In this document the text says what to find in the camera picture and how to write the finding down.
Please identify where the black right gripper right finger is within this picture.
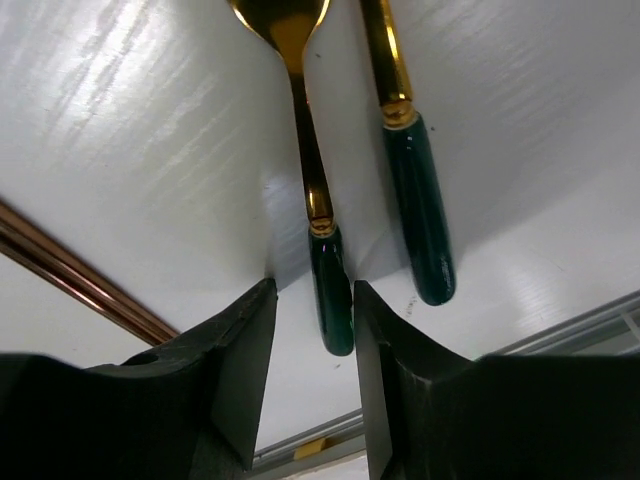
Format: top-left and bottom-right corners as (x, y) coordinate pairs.
(354, 281), (639, 479)

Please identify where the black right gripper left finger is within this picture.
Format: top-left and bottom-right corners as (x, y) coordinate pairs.
(1, 279), (277, 479)

